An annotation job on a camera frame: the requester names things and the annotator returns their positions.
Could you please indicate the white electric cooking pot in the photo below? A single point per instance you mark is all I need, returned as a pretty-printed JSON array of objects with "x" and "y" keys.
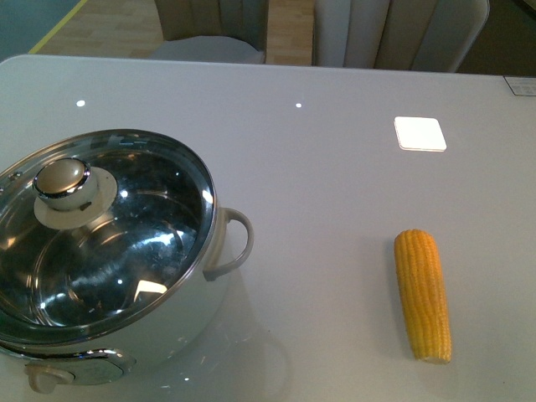
[{"x": 71, "y": 194}]

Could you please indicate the beige upholstered chair right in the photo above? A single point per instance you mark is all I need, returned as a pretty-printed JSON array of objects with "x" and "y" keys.
[{"x": 420, "y": 35}]

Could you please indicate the glass pot lid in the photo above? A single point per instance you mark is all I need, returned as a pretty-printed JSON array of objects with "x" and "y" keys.
[{"x": 63, "y": 285}]

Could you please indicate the beige upholstered chair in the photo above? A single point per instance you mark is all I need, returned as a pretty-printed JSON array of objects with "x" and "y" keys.
[
  {"x": 225, "y": 31},
  {"x": 420, "y": 35}
]

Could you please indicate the yellow corn cob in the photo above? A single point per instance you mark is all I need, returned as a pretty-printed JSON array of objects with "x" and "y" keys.
[{"x": 422, "y": 294}]

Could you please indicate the beige upholstered chair left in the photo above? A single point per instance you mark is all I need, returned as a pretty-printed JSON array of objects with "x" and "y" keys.
[{"x": 225, "y": 31}]

